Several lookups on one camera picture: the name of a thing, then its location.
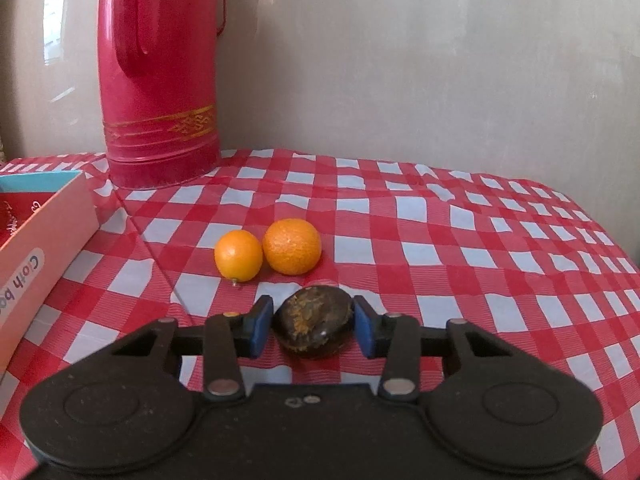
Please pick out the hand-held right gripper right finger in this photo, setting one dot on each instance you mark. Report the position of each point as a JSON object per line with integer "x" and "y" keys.
{"x": 365, "y": 328}

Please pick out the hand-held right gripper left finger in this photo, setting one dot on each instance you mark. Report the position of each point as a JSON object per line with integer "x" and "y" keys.
{"x": 260, "y": 327}

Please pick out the dark brown fruit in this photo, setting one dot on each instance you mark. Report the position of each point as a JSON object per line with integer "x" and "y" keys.
{"x": 312, "y": 322}

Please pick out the colourful cardboard box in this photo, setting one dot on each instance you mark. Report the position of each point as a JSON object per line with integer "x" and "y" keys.
{"x": 45, "y": 240}

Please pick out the small smooth orange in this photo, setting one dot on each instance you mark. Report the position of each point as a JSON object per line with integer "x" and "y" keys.
{"x": 238, "y": 255}

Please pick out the large bumpy orange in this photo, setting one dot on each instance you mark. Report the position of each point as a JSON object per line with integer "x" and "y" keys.
{"x": 291, "y": 246}

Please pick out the red white checkered tablecloth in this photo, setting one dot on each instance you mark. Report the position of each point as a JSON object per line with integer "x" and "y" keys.
{"x": 450, "y": 240}

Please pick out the red thermos flask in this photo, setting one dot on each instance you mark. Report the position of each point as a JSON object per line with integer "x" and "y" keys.
{"x": 160, "y": 85}

